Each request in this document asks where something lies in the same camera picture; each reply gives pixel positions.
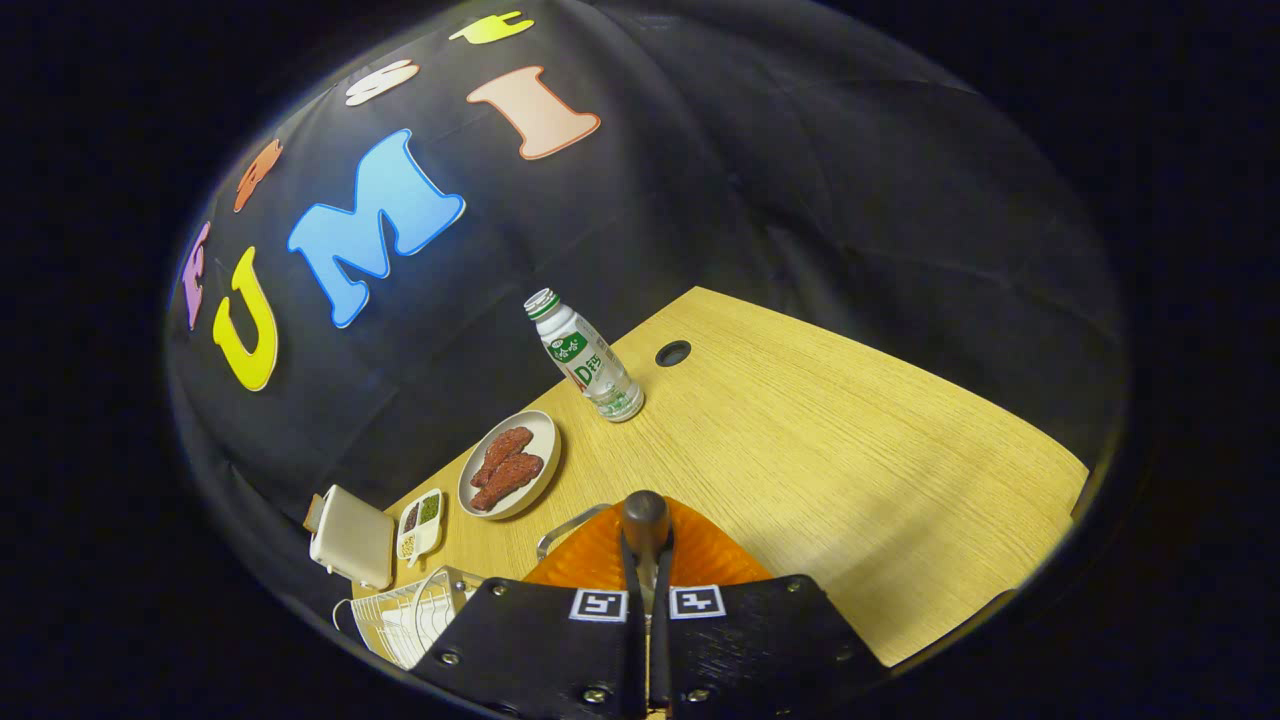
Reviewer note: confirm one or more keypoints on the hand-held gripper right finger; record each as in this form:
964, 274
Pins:
760, 640

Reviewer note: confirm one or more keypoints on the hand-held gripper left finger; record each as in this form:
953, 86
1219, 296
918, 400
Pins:
530, 640

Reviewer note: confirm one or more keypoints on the metal spoon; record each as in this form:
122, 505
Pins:
645, 520

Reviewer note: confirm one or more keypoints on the white divided dish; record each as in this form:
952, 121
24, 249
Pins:
420, 545

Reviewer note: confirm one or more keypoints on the beige round plate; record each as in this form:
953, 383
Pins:
545, 435

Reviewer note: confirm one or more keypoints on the white drip tray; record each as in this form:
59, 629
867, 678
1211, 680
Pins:
405, 630

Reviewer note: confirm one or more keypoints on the pile of yellow soybeans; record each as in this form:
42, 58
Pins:
407, 546

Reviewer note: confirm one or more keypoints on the red meat piece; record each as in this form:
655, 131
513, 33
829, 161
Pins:
510, 480
503, 455

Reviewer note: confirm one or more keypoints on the pile of green beans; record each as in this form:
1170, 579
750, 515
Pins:
430, 508

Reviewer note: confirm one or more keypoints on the pile of dark beans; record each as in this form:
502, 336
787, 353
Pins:
411, 516

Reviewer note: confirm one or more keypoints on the white toaster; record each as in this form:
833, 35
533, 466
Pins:
355, 540

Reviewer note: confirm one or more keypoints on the brown toast slice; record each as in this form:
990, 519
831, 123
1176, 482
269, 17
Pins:
314, 512

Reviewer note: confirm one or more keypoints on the white drink bottle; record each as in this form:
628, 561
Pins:
585, 360

